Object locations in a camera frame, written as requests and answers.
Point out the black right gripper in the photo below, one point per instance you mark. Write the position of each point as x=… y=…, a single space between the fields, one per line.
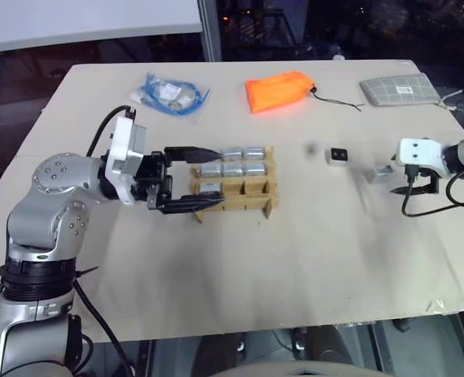
x=426 y=178

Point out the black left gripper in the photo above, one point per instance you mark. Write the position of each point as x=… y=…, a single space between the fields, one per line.
x=153 y=176

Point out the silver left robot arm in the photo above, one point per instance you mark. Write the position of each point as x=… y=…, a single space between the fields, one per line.
x=55 y=173

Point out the wooden compartment tray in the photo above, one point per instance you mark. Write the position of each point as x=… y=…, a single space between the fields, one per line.
x=251 y=196

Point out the grey grid pattern pouch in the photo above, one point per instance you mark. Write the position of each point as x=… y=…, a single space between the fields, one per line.
x=400 y=89

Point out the orange fabric pouch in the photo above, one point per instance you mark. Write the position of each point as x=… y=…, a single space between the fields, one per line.
x=276 y=92

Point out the dark rounded shape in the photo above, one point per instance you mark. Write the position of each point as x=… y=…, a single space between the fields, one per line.
x=322 y=343

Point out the white board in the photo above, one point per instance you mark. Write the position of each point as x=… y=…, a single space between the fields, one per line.
x=78 y=19

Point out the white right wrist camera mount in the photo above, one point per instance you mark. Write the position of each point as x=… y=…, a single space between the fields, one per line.
x=420 y=153

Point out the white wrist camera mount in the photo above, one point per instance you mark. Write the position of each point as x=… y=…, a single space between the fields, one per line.
x=420 y=153
x=122 y=157

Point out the white camera with black face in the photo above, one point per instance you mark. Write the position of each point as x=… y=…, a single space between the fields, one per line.
x=337 y=156

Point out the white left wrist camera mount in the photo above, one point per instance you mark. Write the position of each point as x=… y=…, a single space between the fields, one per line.
x=122 y=157

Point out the grey metal post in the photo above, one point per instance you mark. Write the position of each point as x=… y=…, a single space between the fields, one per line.
x=210 y=27

